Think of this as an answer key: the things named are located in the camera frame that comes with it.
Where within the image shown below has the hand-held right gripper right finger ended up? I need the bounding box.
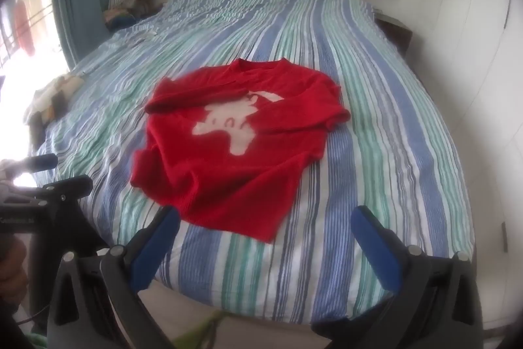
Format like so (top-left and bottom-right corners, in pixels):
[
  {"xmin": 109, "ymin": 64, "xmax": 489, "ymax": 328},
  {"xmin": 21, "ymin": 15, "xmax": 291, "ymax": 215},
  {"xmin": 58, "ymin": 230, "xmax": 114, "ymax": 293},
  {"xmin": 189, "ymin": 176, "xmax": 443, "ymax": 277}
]
[{"xmin": 312, "ymin": 205, "xmax": 481, "ymax": 349}]

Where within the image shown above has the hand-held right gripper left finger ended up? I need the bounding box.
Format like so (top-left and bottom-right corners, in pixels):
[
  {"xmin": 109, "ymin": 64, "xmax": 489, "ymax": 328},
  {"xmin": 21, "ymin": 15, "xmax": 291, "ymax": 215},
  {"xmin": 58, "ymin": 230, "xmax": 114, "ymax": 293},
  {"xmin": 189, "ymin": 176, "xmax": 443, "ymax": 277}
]
[{"xmin": 46, "ymin": 205, "xmax": 180, "ymax": 349}]

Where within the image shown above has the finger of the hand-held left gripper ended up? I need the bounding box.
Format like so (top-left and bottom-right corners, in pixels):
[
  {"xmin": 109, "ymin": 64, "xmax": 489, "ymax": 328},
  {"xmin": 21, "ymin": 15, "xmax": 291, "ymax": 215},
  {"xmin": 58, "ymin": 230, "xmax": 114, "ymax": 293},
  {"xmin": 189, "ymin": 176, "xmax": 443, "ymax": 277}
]
[
  {"xmin": 30, "ymin": 175, "xmax": 94, "ymax": 206},
  {"xmin": 14, "ymin": 153, "xmax": 59, "ymax": 172}
]

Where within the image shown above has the red sweater with white print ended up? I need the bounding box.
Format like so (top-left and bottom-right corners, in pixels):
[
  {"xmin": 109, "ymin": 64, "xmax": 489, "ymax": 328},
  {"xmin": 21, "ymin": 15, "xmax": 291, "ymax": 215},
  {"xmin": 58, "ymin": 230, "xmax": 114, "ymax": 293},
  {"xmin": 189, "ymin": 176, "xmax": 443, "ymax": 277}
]
[{"xmin": 130, "ymin": 59, "xmax": 351, "ymax": 244}]

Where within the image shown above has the person's left hand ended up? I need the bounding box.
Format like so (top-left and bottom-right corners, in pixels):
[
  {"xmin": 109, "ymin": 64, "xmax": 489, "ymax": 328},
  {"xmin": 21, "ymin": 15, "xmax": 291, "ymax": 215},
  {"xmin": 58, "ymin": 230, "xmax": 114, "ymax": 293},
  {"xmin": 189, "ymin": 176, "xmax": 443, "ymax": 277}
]
[{"xmin": 0, "ymin": 238, "xmax": 29, "ymax": 309}]

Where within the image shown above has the cream cloth pile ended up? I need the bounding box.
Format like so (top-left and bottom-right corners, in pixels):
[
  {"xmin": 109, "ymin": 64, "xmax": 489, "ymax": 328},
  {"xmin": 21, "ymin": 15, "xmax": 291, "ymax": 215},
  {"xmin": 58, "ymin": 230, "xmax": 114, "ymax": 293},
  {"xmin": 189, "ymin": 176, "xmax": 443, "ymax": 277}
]
[{"xmin": 24, "ymin": 73, "xmax": 84, "ymax": 125}]

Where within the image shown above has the cream bed base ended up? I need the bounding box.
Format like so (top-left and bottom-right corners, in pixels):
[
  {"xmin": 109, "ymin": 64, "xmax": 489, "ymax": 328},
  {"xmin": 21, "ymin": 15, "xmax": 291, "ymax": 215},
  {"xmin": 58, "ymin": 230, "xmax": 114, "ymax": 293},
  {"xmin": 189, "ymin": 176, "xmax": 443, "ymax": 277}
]
[{"xmin": 139, "ymin": 284, "xmax": 323, "ymax": 349}]

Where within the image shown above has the striped blue green blanket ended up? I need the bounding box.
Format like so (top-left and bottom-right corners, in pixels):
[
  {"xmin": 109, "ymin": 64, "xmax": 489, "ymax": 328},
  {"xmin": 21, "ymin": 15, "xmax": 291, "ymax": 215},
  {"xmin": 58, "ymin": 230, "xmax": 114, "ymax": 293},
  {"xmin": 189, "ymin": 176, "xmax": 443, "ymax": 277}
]
[{"xmin": 30, "ymin": 0, "xmax": 477, "ymax": 325}]

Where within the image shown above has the red hanging cloth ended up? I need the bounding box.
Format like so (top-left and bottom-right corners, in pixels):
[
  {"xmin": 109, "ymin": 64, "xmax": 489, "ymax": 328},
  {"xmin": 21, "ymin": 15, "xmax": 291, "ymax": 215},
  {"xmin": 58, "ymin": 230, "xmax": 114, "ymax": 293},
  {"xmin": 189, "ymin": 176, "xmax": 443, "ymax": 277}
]
[{"xmin": 12, "ymin": 0, "xmax": 38, "ymax": 56}]

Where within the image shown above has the dark wooden nightstand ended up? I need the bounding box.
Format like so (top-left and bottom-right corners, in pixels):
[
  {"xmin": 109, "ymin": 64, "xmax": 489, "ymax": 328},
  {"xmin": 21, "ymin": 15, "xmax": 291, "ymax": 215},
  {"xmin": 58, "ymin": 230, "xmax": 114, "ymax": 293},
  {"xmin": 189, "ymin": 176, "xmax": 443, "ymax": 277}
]
[{"xmin": 374, "ymin": 8, "xmax": 413, "ymax": 55}]

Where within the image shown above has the white wardrobe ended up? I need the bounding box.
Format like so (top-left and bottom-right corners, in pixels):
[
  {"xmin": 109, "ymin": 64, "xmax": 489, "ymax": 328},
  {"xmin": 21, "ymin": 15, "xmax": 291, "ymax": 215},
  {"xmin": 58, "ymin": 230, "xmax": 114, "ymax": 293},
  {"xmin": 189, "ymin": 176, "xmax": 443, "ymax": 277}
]
[{"xmin": 423, "ymin": 0, "xmax": 523, "ymax": 292}]

